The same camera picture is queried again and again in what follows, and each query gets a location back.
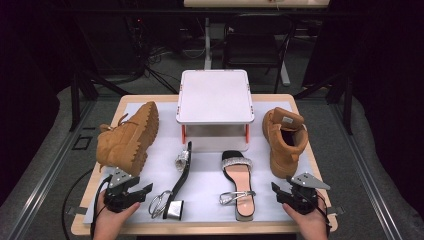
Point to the white two-tier shoe rack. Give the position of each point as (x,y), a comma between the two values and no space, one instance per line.
(215,96)

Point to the person's left hand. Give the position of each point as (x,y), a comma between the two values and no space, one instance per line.
(108,223)

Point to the black folding chair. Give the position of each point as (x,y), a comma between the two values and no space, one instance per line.
(253,43)

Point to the white desk with legs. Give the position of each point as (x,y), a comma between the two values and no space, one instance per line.
(253,3)

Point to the grey metal bracket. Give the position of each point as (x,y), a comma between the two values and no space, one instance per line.
(75,210)
(336,210)

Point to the black metal stand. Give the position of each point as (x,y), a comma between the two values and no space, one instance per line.
(349,106)
(75,100)

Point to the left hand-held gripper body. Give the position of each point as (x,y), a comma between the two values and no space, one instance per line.
(116,195)

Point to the white table mat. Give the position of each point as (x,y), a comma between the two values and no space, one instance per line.
(206,173)

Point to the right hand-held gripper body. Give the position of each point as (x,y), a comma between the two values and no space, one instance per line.
(301,198)

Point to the person's right hand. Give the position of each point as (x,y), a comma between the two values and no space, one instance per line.
(311,225)

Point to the tan suede boot with label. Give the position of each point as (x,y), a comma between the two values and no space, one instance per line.
(283,153)

